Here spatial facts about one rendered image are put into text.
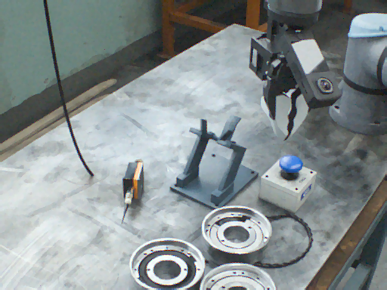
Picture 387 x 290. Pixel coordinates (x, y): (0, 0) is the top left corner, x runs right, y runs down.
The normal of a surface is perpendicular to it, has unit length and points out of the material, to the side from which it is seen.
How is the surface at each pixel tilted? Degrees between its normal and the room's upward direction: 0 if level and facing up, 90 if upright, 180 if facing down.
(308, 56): 31
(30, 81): 90
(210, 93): 0
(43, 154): 0
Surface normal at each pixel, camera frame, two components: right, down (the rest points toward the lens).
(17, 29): 0.81, 0.36
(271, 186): -0.59, 0.48
